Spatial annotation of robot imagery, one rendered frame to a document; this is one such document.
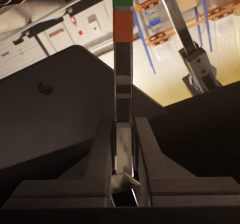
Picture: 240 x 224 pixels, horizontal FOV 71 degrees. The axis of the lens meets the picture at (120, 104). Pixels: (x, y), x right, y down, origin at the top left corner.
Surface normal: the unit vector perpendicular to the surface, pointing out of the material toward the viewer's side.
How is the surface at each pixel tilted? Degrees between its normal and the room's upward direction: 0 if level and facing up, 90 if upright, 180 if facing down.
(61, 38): 90
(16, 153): 90
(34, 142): 90
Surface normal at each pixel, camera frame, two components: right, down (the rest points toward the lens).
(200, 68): 0.16, 0.69
